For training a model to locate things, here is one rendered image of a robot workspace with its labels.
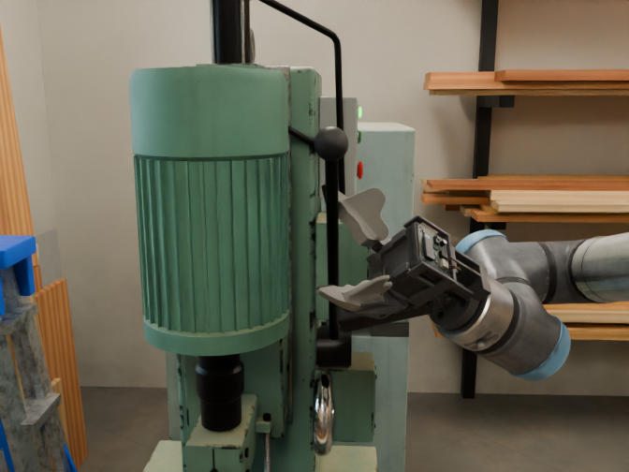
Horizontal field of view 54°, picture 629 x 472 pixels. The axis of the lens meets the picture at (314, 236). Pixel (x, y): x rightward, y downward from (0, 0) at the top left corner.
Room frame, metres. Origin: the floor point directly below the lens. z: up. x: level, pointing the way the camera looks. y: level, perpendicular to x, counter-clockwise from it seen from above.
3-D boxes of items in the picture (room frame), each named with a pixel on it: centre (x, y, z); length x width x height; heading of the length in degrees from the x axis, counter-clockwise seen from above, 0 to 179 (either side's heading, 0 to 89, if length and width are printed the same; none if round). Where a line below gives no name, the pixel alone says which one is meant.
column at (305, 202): (1.00, 0.10, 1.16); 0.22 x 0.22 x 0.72; 87
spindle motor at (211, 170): (0.71, 0.12, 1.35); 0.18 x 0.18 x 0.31
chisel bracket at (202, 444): (0.73, 0.12, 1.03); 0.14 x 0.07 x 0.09; 177
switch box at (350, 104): (1.03, -0.04, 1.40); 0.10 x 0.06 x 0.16; 177
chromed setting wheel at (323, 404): (0.84, -0.01, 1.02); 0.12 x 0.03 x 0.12; 177
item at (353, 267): (0.92, -0.05, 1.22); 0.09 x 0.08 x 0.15; 177
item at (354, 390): (0.89, -0.05, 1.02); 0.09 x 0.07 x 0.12; 87
